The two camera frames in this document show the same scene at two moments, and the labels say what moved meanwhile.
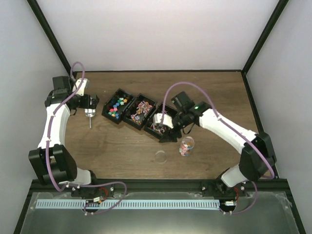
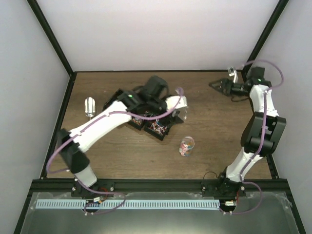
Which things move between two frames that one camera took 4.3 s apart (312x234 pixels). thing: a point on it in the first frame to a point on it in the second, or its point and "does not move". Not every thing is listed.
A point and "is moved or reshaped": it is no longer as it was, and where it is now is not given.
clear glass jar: [186, 146] does not move
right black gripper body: [174, 133] to [231, 91]
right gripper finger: [168, 138] to [218, 86]
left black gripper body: [86, 104] to [153, 102]
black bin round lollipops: [154, 129] does not move
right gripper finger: [174, 138] to [216, 84]
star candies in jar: [185, 150] does not move
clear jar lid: [160, 157] is moved or reshaped
